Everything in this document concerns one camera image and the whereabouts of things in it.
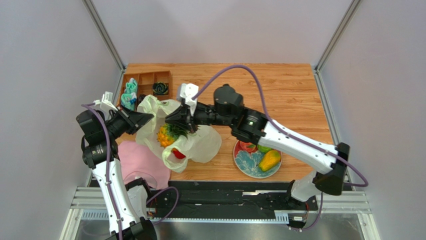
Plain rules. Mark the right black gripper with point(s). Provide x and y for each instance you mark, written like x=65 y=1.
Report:
x=188 y=118

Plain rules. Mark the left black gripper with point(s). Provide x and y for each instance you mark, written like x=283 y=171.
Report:
x=133 y=120

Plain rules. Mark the fake pineapple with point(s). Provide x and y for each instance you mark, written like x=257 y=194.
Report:
x=169 y=133

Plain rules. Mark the avocado print plastic bag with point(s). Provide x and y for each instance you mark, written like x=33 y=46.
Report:
x=173 y=145

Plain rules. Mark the fake peach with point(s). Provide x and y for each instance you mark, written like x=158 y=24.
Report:
x=248 y=147

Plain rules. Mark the green custard apple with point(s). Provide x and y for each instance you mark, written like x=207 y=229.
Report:
x=263 y=149

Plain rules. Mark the fake papaya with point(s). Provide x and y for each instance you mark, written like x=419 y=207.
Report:
x=270 y=160

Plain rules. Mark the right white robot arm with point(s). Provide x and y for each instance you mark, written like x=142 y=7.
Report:
x=251 y=126

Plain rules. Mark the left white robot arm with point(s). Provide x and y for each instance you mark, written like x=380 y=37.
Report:
x=100 y=154

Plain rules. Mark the fake red apple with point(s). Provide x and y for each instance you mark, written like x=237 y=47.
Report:
x=178 y=154

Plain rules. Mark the black rolled sock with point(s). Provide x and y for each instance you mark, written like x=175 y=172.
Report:
x=140 y=99

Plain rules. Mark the teal rolled sock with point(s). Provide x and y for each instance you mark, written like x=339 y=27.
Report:
x=128 y=100
x=131 y=86

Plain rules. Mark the dark rolled sock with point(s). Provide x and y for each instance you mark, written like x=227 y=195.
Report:
x=160 y=89

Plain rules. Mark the wooden divider tray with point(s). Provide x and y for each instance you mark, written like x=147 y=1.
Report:
x=145 y=81

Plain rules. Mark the pink folded cloth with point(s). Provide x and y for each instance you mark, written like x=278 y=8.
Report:
x=137 y=161

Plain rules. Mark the red teal floral plate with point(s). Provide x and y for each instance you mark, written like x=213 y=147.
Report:
x=248 y=162

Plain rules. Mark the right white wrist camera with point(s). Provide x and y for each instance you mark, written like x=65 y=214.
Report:
x=186 y=95

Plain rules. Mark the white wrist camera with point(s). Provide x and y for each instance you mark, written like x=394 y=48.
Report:
x=186 y=95
x=105 y=104

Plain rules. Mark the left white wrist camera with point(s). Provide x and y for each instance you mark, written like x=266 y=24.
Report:
x=105 y=104

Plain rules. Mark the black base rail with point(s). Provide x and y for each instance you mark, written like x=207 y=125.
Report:
x=226 y=200

